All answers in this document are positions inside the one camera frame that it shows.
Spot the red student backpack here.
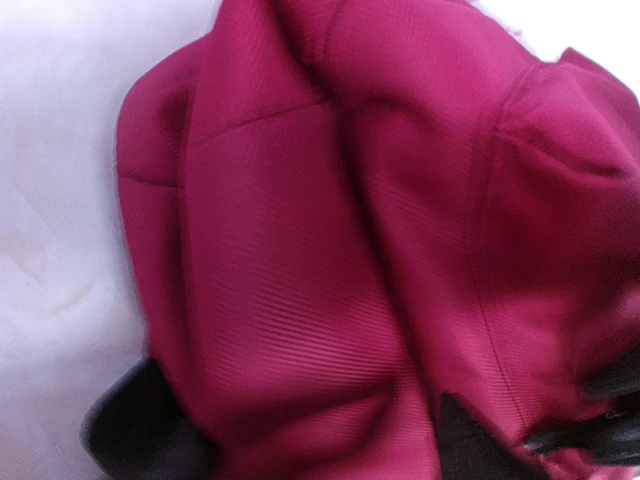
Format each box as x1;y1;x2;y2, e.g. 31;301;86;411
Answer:
84;1;639;479

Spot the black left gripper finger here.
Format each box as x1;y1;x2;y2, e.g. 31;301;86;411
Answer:
524;349;639;467

